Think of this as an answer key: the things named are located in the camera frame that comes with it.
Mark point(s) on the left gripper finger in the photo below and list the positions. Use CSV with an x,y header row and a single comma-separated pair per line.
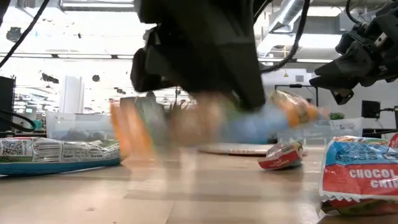
x,y
230,68
184,68

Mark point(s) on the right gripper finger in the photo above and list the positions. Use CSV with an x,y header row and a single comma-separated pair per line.
x,y
351,67
341,92

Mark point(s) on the orange green Chewy granola bar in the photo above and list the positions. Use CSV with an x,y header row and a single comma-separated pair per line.
x,y
202,124

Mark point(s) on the chocolate chip granola bar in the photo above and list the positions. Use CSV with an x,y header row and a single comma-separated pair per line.
x,y
357,177

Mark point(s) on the red-ended granola bar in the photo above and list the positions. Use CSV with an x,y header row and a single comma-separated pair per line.
x,y
280,158

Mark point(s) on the granola bar with nutrition label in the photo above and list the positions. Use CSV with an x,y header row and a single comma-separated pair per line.
x,y
62,152

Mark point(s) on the small green plant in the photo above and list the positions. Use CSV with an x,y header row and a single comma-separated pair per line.
x,y
336,116

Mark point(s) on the small black square box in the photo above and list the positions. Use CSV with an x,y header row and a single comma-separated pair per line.
x,y
371,109

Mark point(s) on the clear plastic bin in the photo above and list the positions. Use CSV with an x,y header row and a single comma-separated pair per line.
x,y
323,133
81,127

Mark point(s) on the black horizontal beam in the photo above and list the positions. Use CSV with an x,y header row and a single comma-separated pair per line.
x,y
379,133

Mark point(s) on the round woven beige mat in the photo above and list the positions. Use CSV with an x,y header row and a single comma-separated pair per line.
x,y
236,149

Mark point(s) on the long ceiling light strip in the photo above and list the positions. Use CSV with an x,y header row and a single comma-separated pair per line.
x,y
84,56

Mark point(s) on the white column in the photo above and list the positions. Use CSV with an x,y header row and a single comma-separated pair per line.
x,y
71,93

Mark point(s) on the teal box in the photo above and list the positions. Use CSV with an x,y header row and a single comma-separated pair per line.
x,y
36,125

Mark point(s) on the tall black box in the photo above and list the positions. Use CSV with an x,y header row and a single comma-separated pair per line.
x,y
7,102

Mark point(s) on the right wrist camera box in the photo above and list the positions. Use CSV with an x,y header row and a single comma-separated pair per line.
x,y
344,43

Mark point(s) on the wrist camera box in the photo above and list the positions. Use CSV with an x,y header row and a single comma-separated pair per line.
x,y
344,43
149,68

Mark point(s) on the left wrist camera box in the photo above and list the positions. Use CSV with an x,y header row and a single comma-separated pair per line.
x,y
149,68

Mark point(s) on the black metal frame stand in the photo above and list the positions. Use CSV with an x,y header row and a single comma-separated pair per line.
x,y
295,86

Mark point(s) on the silver ribbed air duct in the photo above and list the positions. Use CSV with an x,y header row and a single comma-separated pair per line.
x,y
289,12

